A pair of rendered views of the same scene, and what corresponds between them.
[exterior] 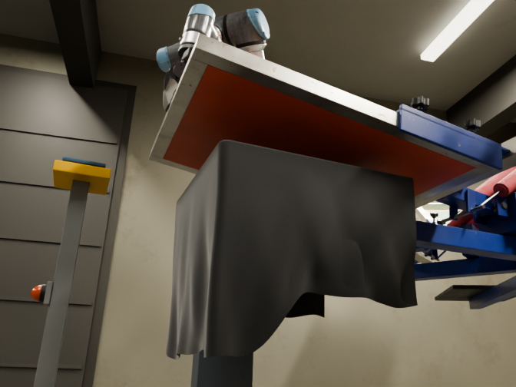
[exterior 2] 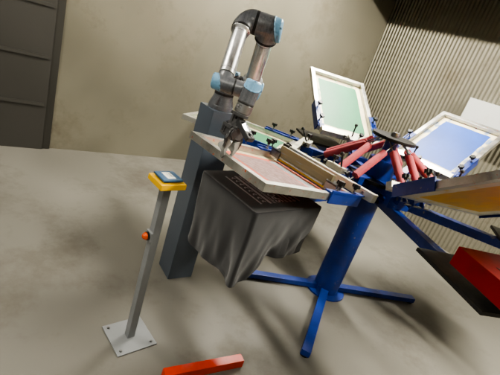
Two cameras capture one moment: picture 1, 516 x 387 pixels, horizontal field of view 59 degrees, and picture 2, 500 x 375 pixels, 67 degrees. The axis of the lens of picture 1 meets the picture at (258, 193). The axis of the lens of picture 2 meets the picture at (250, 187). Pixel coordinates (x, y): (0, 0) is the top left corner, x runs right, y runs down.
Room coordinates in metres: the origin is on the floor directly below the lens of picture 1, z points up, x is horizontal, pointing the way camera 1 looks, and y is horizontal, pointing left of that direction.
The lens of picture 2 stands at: (-0.52, 0.80, 1.64)
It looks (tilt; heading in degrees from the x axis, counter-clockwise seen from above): 21 degrees down; 334
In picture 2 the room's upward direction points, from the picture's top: 18 degrees clockwise
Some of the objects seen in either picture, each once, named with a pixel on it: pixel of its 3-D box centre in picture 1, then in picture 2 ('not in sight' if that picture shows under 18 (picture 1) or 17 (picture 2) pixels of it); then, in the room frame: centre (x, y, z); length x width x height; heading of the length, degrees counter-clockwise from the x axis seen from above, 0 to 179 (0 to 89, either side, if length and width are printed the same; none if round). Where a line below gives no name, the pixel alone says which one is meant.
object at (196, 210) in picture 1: (193, 261); (217, 228); (1.05, 0.15, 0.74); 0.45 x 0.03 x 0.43; 21
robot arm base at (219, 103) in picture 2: not in sight; (222, 100); (1.67, 0.10, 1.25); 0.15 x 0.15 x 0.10
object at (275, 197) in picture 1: (326, 253); (276, 243); (0.95, -0.15, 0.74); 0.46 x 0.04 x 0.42; 111
